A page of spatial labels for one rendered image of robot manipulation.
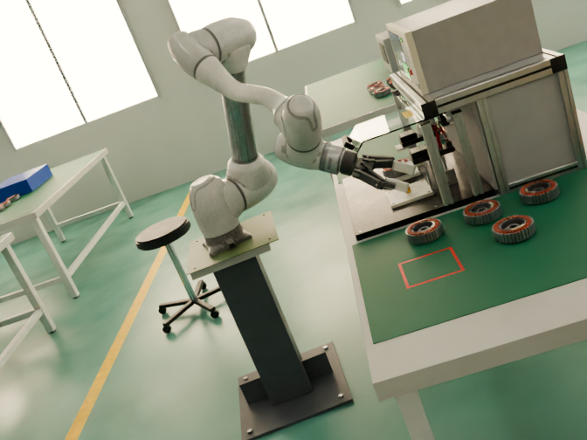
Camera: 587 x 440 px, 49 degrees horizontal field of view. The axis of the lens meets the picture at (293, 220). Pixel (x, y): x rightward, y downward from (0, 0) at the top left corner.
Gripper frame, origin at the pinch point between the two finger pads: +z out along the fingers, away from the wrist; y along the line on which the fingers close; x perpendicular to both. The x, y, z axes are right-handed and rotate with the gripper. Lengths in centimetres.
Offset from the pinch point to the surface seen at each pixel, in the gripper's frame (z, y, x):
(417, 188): 2.0, -34.0, -18.0
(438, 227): 12.3, 2.3, -12.0
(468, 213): 19.8, -2.4, -7.2
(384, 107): -33, -184, -43
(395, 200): -3.9, -26.8, -21.3
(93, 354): -162, -80, -200
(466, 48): 5.7, -31.7, 33.3
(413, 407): 17, 64, -26
